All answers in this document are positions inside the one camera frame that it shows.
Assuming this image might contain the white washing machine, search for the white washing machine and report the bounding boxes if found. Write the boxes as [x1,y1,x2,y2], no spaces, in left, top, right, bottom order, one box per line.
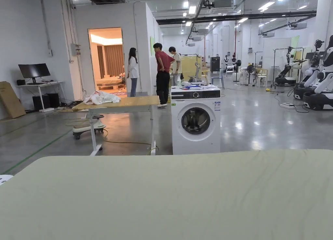
[170,81,221,156]

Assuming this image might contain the wooden table with white cloths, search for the wooden table with white cloths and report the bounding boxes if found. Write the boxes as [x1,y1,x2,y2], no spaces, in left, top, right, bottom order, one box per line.
[72,91,160,157]

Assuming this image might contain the blue plastic chair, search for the blue plastic chair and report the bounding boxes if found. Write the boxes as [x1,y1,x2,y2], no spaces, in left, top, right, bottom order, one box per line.
[210,69,225,90]

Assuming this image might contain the black cabinet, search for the black cabinet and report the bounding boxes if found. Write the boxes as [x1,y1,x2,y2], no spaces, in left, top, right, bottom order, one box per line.
[210,57,220,74]

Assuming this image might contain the white wheeled scooter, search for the white wheeled scooter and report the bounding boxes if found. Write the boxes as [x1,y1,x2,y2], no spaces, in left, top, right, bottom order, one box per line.
[72,115,107,140]

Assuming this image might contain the bed with pale green sheet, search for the bed with pale green sheet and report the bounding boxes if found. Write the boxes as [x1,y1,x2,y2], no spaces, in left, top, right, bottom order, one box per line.
[0,148,333,240]

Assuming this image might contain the black standing fan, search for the black standing fan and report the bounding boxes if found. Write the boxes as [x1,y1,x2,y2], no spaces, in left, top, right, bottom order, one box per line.
[246,65,255,87]

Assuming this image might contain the white and black robot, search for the white and black robot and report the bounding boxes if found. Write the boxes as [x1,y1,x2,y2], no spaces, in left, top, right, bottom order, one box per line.
[293,39,326,100]
[274,46,302,87]
[303,35,333,111]

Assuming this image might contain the white desk with black monitor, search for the white desk with black monitor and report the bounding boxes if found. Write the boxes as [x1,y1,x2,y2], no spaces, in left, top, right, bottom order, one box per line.
[15,63,65,113]

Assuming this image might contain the flat brown cardboard carton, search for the flat brown cardboard carton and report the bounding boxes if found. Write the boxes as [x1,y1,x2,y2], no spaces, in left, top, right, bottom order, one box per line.
[0,81,26,120]

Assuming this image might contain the yellow cable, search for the yellow cable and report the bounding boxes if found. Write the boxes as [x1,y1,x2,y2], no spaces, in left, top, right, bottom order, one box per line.
[102,129,159,156]

